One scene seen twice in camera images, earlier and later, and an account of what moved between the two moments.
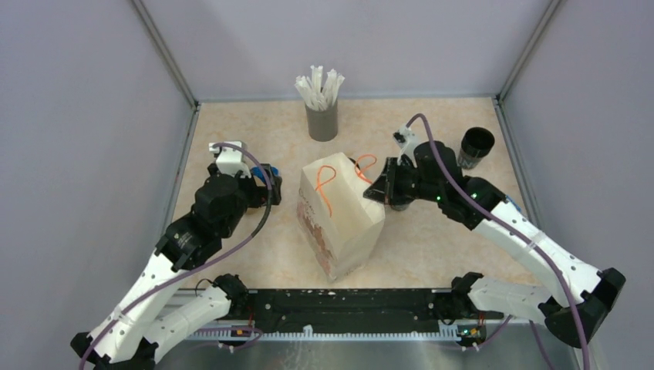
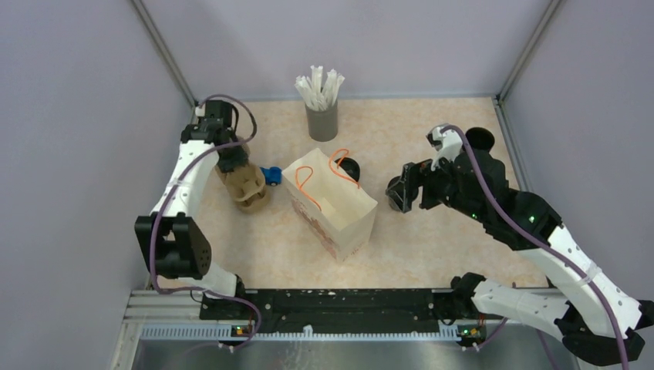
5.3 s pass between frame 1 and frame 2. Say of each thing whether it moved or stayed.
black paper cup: stayed
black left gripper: moved
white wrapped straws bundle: stayed
